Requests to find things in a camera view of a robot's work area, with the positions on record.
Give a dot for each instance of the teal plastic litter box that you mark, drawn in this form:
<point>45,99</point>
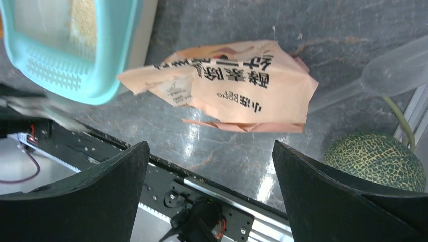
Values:
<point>36,40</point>

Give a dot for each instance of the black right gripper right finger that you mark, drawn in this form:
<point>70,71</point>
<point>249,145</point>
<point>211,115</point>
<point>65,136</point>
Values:
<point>325,204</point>

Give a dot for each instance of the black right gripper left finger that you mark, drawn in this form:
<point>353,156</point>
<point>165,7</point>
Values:
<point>97,204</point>

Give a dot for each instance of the green netted melon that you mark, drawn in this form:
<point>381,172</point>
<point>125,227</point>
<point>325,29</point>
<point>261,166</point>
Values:
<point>378,158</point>

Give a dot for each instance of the pink cat litter bag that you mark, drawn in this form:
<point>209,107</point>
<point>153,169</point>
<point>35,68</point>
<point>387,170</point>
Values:
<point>249,86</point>

